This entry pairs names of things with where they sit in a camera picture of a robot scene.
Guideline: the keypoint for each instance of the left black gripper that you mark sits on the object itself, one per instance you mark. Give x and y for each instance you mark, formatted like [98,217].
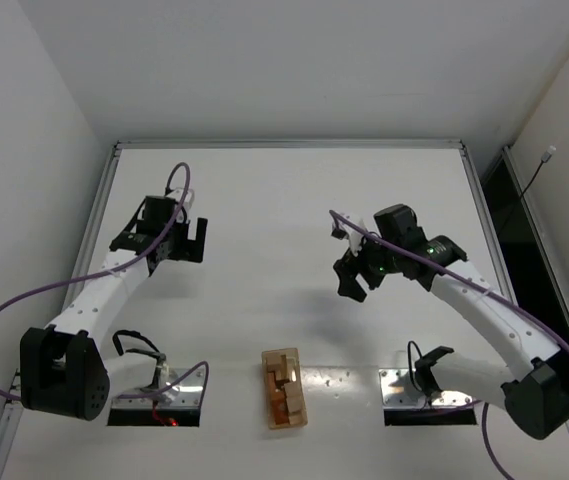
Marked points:
[184,241]

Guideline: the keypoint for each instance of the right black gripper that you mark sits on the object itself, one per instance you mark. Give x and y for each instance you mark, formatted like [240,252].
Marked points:
[359,266]

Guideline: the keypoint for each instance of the clear amber plastic box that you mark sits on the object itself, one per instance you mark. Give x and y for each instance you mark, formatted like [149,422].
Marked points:
[285,402]

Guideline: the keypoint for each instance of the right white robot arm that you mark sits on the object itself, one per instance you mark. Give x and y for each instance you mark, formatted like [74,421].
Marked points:
[531,384]

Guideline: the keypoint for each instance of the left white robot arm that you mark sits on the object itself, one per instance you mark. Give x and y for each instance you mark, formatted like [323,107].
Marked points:
[62,370]

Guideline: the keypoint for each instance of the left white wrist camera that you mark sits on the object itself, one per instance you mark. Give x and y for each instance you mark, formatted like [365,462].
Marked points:
[185,196]

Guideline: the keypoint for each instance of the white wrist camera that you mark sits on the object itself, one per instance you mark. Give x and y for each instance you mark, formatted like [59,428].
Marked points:
[346,228]
[185,196]

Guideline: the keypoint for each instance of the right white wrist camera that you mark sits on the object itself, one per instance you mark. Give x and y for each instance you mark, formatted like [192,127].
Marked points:
[346,228]

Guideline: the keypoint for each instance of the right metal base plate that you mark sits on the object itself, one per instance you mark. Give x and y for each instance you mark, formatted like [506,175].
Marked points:
[399,394]

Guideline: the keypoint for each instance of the metal base plate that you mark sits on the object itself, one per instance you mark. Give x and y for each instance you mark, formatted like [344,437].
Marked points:
[399,394]
[183,396]

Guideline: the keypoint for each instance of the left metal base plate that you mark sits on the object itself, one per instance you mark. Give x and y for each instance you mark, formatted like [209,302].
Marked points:
[183,396]

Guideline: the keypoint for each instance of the aluminium table frame rail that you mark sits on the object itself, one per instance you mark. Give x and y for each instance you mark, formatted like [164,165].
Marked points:
[267,283]

